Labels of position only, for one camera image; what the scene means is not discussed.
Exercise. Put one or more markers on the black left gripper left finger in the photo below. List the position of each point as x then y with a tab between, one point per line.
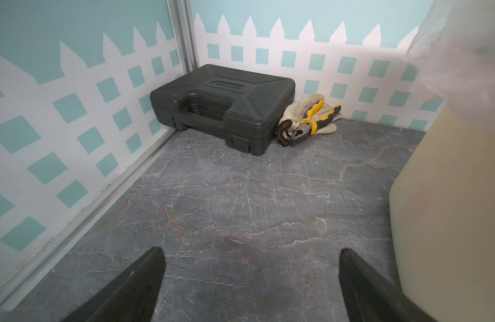
131	296

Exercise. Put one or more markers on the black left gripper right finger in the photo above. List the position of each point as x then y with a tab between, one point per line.
368	296

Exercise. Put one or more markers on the cream plastic trash bin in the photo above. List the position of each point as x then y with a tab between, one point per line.
442	210

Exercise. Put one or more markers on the beige work glove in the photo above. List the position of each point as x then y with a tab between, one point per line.
291	117

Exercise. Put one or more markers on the black plastic tool case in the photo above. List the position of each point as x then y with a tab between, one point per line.
241	107

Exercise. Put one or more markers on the clear plastic bin liner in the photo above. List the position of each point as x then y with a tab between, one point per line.
454	51

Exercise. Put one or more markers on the yellow black handled pliers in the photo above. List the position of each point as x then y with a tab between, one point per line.
318	119

